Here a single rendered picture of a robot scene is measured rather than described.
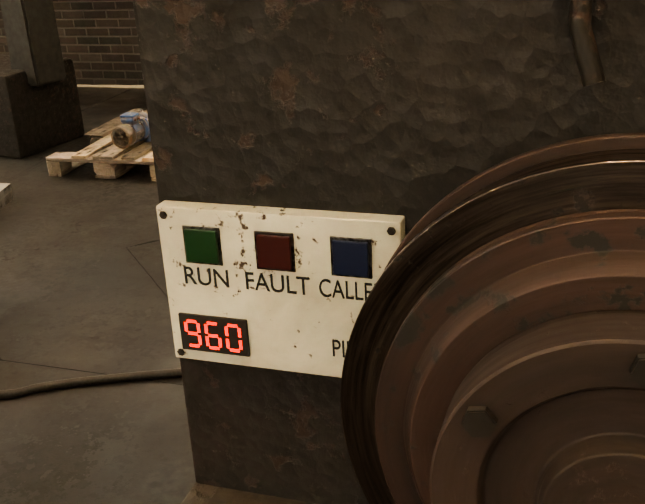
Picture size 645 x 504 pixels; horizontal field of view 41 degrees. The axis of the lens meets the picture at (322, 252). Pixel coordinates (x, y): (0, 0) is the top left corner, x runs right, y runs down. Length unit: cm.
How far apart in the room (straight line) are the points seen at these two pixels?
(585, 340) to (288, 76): 39
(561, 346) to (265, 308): 39
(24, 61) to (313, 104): 521
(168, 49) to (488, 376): 46
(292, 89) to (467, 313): 29
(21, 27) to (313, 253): 516
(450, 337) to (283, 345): 29
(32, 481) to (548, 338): 222
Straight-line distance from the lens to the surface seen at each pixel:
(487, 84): 78
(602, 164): 63
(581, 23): 74
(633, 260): 63
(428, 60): 78
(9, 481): 272
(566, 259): 64
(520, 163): 70
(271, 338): 91
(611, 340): 59
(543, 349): 60
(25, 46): 594
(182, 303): 94
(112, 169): 527
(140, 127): 537
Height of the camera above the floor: 153
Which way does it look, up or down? 23 degrees down
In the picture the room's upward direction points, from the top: 3 degrees counter-clockwise
